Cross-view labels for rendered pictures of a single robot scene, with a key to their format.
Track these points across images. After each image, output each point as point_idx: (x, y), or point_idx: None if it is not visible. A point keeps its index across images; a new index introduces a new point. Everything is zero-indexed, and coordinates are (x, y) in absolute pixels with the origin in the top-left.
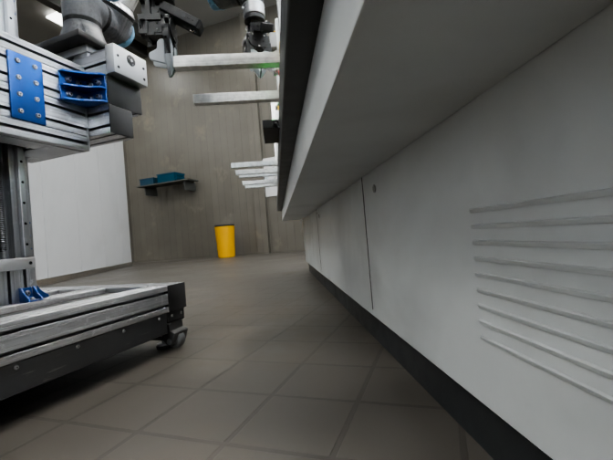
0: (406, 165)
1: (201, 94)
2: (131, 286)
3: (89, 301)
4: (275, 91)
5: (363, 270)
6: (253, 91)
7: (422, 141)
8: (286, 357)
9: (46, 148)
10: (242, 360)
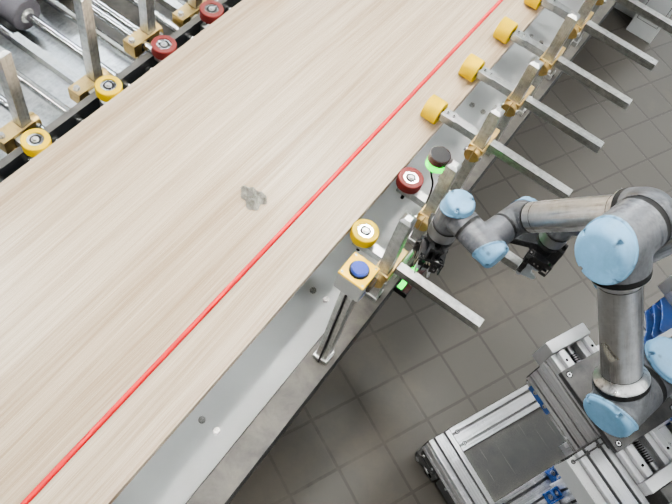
0: None
1: (476, 314)
2: (472, 480)
3: (512, 402)
4: (404, 264)
5: None
6: (426, 279)
7: None
8: (372, 351)
9: None
10: (398, 375)
